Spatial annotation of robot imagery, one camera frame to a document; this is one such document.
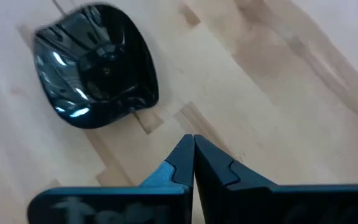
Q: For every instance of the black rounded hexagonal mini plate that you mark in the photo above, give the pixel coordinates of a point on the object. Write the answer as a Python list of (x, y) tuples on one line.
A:
[(104, 71)]

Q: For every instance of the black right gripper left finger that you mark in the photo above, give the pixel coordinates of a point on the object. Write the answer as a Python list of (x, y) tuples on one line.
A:
[(104, 205)]

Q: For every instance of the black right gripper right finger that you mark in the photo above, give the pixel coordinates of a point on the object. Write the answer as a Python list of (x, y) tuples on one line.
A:
[(259, 205)]

